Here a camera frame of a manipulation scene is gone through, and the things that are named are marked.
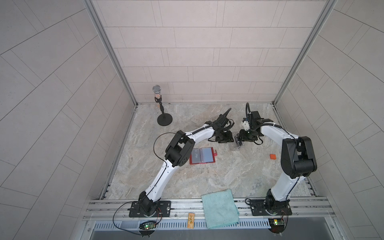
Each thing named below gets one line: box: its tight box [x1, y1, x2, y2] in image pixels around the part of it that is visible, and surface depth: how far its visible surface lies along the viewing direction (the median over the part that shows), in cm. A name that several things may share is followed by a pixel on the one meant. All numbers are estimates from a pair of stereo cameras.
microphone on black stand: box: [152, 84, 173, 126], surface depth 105 cm
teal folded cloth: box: [201, 188, 240, 229], surface depth 72 cm
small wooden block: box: [187, 212, 195, 229], surface depth 69 cm
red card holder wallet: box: [189, 147, 218, 165], surface depth 91 cm
